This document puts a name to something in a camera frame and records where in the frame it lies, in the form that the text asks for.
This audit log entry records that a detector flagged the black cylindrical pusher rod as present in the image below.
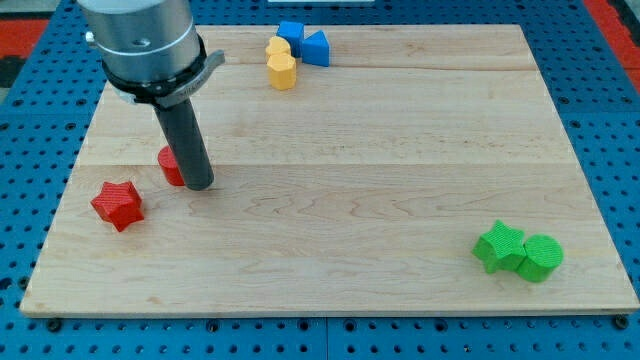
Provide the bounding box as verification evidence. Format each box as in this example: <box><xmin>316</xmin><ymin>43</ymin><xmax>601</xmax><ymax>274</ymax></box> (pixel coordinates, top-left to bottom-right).
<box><xmin>154</xmin><ymin>99</ymin><xmax>214</xmax><ymax>191</ymax></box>

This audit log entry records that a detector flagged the red circle block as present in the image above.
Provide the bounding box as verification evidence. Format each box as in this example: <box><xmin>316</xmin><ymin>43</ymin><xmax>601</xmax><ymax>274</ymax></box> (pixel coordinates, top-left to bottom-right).
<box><xmin>157</xmin><ymin>145</ymin><xmax>185</xmax><ymax>186</ymax></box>

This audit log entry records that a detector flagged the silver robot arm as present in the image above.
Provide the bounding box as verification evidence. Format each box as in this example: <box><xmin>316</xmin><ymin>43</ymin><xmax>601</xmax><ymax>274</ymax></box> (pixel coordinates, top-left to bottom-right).
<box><xmin>78</xmin><ymin>0</ymin><xmax>225</xmax><ymax>191</ymax></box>

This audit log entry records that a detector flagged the yellow hexagon block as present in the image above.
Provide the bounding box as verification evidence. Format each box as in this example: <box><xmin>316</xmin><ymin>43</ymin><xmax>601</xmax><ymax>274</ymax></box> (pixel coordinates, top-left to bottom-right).
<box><xmin>267</xmin><ymin>53</ymin><xmax>297</xmax><ymax>90</ymax></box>

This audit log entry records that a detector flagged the green circle block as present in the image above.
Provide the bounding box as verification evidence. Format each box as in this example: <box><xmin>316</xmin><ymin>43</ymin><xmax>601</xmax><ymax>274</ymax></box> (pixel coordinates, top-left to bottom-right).
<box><xmin>516</xmin><ymin>234</ymin><xmax>564</xmax><ymax>283</ymax></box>

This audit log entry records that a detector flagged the red star block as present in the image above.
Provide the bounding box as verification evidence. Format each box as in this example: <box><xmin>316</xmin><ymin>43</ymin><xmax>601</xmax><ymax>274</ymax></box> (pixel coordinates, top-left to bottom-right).
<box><xmin>91</xmin><ymin>181</ymin><xmax>144</xmax><ymax>232</ymax></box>

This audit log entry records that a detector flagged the yellow heart block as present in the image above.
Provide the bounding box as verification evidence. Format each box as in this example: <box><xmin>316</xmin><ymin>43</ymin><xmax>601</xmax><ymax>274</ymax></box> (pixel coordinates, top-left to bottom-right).
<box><xmin>265</xmin><ymin>36</ymin><xmax>291</xmax><ymax>62</ymax></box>

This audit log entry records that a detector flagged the blue cube block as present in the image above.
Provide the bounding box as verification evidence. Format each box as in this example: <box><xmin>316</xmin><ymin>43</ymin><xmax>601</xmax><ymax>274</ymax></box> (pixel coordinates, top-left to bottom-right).
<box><xmin>276</xmin><ymin>21</ymin><xmax>304</xmax><ymax>58</ymax></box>

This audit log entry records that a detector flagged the blue triangle block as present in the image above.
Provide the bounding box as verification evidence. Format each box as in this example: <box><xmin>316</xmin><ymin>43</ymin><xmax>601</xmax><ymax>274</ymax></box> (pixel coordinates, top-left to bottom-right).
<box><xmin>301</xmin><ymin>30</ymin><xmax>331</xmax><ymax>67</ymax></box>

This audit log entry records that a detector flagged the wooden board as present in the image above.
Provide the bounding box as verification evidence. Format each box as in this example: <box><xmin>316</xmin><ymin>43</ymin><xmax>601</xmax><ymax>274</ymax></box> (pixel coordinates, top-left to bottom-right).
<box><xmin>20</xmin><ymin>25</ymin><xmax>639</xmax><ymax>319</ymax></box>

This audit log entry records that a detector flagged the green star block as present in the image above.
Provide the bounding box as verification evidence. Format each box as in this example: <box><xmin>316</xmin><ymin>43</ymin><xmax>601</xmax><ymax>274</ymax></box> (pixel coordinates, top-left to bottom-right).
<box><xmin>471</xmin><ymin>220</ymin><xmax>526</xmax><ymax>274</ymax></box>

